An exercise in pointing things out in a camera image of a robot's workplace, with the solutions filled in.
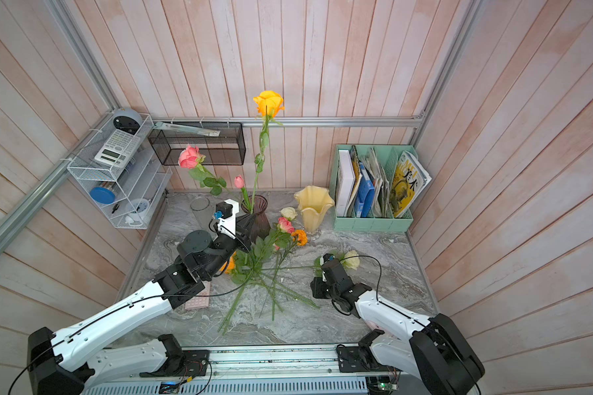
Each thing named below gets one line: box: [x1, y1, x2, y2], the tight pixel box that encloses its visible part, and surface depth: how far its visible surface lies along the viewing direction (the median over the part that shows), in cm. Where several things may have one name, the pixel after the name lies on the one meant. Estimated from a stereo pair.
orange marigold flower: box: [291, 229, 309, 247], surface depth 101 cm
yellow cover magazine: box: [389, 150, 432, 219], surface depth 100 cm
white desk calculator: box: [93, 128, 141, 169], surface depth 79 cm
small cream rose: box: [279, 206, 299, 221], surface depth 109 cm
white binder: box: [336, 148, 355, 218], surface depth 95 cm
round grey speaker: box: [112, 108, 143, 135], surface depth 83 cm
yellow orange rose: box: [250, 89, 286, 214], surface depth 59 cm
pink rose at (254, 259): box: [219, 216, 296, 335], surface depth 94 cm
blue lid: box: [88, 186, 117, 205], surface depth 78 cm
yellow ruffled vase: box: [294, 185, 336, 240], surface depth 94 cm
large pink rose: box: [178, 144, 227, 196], surface depth 76 cm
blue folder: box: [354, 162, 375, 219], surface depth 97 cm
